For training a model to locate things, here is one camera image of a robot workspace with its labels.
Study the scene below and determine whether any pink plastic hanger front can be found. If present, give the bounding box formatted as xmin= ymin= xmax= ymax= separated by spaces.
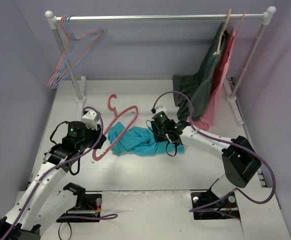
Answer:
xmin=92 ymin=94 xmax=139 ymax=161

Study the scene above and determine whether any teal t shirt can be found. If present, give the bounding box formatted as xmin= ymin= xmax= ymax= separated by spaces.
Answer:
xmin=107 ymin=122 xmax=185 ymax=157

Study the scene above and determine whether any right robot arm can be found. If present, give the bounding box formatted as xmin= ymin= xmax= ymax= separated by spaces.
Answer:
xmin=150 ymin=113 xmax=262 ymax=201

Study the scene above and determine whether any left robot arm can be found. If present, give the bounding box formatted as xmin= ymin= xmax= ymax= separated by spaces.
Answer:
xmin=0 ymin=121 xmax=106 ymax=240

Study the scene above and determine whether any pink t shirt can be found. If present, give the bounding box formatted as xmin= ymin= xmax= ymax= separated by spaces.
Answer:
xmin=193 ymin=26 xmax=238 ymax=131

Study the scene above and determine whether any dark green t shirt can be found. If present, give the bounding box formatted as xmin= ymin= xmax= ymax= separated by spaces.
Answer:
xmin=172 ymin=22 xmax=227 ymax=121

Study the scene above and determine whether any wooden hanger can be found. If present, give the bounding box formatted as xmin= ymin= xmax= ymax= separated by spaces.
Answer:
xmin=213 ymin=8 xmax=232 ymax=56

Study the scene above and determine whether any blue plastic hanger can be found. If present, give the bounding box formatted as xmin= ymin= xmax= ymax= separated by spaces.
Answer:
xmin=50 ymin=15 xmax=109 ymax=90

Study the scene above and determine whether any pink hanger on right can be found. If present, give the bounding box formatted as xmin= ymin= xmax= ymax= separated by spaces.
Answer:
xmin=236 ymin=11 xmax=246 ymax=32

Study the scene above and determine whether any white metal clothes rack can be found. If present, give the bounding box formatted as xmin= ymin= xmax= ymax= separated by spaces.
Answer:
xmin=45 ymin=6 xmax=277 ymax=125

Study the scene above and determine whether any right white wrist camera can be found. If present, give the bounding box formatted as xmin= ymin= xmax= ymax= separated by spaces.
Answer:
xmin=150 ymin=105 xmax=167 ymax=114

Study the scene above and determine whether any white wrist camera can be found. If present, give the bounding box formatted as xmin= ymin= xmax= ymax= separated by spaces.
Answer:
xmin=81 ymin=110 xmax=100 ymax=130
xmin=150 ymin=105 xmax=167 ymax=114

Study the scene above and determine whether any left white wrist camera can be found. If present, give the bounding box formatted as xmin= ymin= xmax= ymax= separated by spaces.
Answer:
xmin=81 ymin=110 xmax=100 ymax=130

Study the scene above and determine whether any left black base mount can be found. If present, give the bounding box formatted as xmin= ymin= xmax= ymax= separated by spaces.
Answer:
xmin=56 ymin=182 xmax=102 ymax=223

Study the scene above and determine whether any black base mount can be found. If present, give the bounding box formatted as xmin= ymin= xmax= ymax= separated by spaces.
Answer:
xmin=56 ymin=182 xmax=102 ymax=223
xmin=190 ymin=189 xmax=241 ymax=221

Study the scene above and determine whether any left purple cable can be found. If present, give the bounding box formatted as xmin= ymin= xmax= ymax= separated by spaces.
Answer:
xmin=0 ymin=106 xmax=119 ymax=240

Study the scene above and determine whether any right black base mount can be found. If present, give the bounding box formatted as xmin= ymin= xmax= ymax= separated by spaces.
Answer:
xmin=190 ymin=189 xmax=241 ymax=221

